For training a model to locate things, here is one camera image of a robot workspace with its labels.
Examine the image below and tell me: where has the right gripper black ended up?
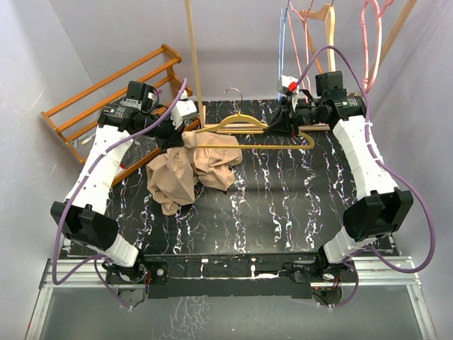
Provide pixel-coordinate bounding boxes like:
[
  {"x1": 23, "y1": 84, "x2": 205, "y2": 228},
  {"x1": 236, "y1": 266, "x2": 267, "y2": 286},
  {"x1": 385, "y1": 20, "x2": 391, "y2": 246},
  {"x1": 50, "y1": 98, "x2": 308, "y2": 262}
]
[{"x1": 262, "y1": 96, "x2": 325, "y2": 139}]

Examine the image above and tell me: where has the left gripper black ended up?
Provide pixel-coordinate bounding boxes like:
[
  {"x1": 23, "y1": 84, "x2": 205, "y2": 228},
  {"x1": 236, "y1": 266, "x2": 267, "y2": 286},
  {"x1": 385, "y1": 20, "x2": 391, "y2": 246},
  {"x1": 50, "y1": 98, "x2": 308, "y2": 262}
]
[{"x1": 138, "y1": 108, "x2": 185, "y2": 152}]

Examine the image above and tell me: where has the beige t shirt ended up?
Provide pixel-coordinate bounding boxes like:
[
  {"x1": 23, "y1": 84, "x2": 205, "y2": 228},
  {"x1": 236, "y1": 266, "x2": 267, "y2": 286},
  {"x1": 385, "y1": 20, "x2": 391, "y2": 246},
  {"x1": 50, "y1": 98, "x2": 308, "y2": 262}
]
[{"x1": 146, "y1": 131, "x2": 243, "y2": 216}]

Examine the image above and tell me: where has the gold yellow hanger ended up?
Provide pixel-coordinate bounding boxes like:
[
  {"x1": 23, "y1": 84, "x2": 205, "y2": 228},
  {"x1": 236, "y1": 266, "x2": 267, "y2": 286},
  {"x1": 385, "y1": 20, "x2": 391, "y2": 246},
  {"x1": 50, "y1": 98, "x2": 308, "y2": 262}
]
[{"x1": 187, "y1": 87, "x2": 315, "y2": 150}]

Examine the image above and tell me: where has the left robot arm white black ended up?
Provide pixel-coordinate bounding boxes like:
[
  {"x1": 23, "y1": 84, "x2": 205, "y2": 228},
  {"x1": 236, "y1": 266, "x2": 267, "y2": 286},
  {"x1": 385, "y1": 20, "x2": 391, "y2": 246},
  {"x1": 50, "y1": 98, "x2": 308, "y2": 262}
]
[{"x1": 50, "y1": 81, "x2": 196, "y2": 283}]

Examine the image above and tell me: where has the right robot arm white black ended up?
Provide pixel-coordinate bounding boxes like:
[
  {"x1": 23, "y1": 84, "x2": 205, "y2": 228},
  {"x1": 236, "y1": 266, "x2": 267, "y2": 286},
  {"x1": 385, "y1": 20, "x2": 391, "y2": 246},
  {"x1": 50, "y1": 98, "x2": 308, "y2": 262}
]
[{"x1": 264, "y1": 71, "x2": 413, "y2": 281}]

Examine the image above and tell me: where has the pink thick plastic hanger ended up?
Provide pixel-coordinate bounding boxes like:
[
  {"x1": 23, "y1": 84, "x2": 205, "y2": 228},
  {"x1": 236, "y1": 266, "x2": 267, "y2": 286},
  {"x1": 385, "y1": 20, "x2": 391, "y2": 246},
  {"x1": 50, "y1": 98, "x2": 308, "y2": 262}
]
[{"x1": 360, "y1": 0, "x2": 394, "y2": 93}]

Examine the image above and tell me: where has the wooden hanger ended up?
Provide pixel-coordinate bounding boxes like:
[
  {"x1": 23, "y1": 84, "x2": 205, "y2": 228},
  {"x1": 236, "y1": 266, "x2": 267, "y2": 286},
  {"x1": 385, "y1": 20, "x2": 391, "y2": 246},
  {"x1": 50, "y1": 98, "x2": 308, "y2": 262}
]
[{"x1": 297, "y1": 4, "x2": 336, "y2": 73}]

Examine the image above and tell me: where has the orange wooden shelf rack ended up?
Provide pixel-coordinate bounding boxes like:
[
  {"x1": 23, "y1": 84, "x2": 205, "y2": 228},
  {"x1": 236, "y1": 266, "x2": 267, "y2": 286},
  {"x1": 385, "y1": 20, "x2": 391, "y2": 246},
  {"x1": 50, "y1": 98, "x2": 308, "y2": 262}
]
[{"x1": 42, "y1": 44, "x2": 182, "y2": 164}]

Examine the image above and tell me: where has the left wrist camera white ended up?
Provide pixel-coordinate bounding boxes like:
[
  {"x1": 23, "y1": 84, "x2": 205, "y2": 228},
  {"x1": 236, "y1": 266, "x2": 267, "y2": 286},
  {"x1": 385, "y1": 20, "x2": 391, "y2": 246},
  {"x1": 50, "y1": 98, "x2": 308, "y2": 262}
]
[{"x1": 171, "y1": 91, "x2": 198, "y2": 130}]

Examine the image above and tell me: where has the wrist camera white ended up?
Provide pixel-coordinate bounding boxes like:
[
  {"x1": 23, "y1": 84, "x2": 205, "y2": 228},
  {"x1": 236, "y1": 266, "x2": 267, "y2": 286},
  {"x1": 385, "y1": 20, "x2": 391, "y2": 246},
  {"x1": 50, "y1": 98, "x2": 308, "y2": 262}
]
[
  {"x1": 277, "y1": 75, "x2": 300, "y2": 111},
  {"x1": 171, "y1": 91, "x2": 198, "y2": 130}
]

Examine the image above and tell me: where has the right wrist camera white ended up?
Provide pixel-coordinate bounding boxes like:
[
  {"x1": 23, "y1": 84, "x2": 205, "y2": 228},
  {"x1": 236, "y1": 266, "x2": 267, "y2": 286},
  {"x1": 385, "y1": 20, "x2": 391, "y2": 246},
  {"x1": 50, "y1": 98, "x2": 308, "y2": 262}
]
[{"x1": 277, "y1": 75, "x2": 300, "y2": 111}]

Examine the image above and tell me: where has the wooden clothes rack frame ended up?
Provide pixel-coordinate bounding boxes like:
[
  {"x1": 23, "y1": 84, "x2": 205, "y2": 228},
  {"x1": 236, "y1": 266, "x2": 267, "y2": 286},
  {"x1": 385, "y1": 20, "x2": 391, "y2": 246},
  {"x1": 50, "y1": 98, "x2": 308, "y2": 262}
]
[{"x1": 185, "y1": 1, "x2": 416, "y2": 129}]

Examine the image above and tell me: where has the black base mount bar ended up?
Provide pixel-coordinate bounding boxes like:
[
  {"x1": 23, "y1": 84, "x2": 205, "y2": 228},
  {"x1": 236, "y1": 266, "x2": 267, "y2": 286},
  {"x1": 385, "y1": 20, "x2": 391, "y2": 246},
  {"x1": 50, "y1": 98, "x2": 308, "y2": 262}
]
[{"x1": 102, "y1": 252, "x2": 355, "y2": 299}]

